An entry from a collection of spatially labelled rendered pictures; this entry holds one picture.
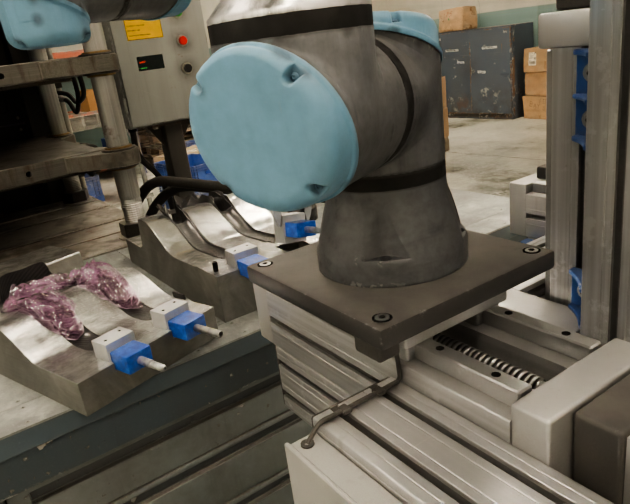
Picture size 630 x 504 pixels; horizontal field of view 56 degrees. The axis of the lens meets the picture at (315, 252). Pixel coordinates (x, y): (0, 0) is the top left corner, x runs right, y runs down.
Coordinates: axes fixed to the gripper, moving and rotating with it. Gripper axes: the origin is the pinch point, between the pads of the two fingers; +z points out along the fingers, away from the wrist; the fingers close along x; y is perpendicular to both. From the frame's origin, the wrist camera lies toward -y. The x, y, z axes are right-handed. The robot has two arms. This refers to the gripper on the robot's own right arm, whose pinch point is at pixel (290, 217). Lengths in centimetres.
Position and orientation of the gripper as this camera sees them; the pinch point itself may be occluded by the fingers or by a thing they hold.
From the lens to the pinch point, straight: 113.5
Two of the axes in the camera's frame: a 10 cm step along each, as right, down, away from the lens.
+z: 0.9, 9.8, 1.5
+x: 8.2, -1.6, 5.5
